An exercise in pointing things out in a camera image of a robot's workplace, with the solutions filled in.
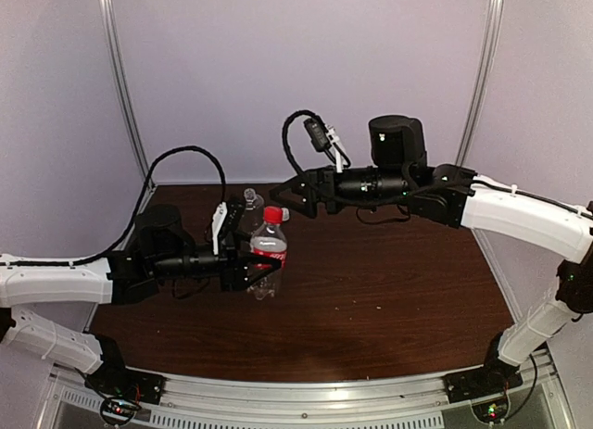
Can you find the small cola bottle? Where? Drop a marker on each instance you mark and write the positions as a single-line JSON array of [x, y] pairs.
[[269, 241]]

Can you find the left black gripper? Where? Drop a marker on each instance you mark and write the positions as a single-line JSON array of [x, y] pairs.
[[233, 271]]

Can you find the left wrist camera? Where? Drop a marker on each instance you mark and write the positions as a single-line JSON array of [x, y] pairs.
[[224, 224]]

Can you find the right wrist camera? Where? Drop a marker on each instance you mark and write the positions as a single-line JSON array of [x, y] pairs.
[[325, 140]]

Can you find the large clear plastic bottle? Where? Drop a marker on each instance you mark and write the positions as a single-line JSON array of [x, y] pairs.
[[253, 214]]

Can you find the left rear frame post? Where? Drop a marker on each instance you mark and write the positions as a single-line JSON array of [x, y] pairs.
[[122, 88]]

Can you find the aluminium front frame rail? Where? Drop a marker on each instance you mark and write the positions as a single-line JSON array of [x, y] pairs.
[[417, 401]]

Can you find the right rear frame post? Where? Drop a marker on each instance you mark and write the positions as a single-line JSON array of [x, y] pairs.
[[494, 15]]

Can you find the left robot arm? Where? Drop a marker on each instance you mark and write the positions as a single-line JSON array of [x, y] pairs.
[[161, 250]]

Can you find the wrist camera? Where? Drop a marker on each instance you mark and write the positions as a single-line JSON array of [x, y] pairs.
[[224, 224], [325, 140]]

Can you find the red cola bottle cap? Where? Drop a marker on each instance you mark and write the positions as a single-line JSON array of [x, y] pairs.
[[273, 215]]

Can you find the frame post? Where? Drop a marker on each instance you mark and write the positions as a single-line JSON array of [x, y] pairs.
[[494, 15], [122, 88]]

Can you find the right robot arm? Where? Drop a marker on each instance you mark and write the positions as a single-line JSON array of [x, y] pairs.
[[458, 198]]

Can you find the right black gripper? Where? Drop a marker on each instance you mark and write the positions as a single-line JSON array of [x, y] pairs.
[[310, 192]]

